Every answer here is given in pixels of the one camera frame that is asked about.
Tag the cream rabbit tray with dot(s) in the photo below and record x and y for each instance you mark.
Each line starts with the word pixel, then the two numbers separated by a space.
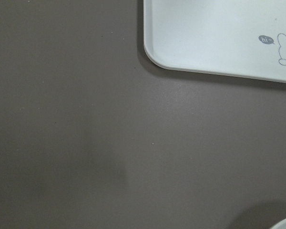
pixel 240 38

